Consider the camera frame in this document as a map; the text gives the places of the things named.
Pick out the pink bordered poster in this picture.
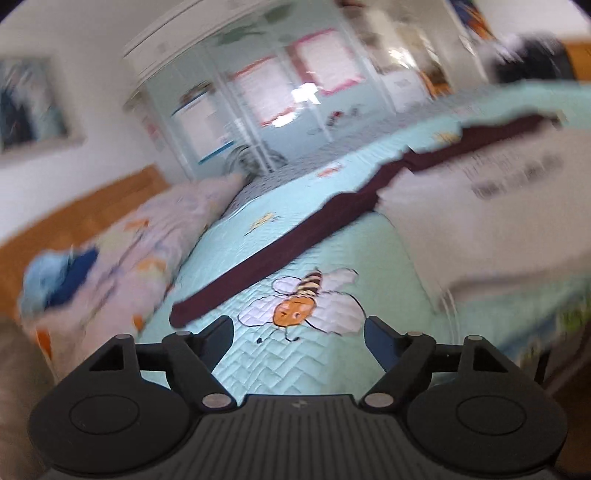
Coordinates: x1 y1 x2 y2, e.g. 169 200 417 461
230 56 297 128
287 27 366 96

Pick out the blue cloth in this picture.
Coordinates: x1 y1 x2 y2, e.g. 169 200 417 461
19 248 101 320

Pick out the light green quilted blanket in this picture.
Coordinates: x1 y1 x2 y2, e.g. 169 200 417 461
136 78 591 398

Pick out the colourful wall poster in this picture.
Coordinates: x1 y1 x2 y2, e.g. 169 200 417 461
449 0 496 43

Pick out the wooden cabinet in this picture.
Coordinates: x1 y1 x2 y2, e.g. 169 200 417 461
563 41 591 83

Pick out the white printed garment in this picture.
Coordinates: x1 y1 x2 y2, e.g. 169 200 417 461
375 111 591 315

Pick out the white wardrobe with glass doors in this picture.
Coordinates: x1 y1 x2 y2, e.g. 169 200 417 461
121 0 465 182

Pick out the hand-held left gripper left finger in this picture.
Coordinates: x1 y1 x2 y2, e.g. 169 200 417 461
88 315 236 411

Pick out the floral pale pink pillow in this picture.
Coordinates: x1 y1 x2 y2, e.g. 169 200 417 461
17 172 246 385

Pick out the dark maroon garment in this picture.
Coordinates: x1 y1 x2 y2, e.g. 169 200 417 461
170 113 570 329

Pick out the framed wall picture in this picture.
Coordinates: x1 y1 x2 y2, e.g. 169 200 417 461
0 54 87 154

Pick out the wooden headboard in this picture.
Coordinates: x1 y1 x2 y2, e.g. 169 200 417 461
0 165 172 320

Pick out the beige knitted cloth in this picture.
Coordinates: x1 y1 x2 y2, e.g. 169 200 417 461
0 315 62 480

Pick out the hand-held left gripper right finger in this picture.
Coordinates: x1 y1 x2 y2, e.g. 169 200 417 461
360 316 507 410

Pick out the black chair with dark clothes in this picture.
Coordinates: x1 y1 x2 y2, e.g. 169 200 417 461
487 31 579 85

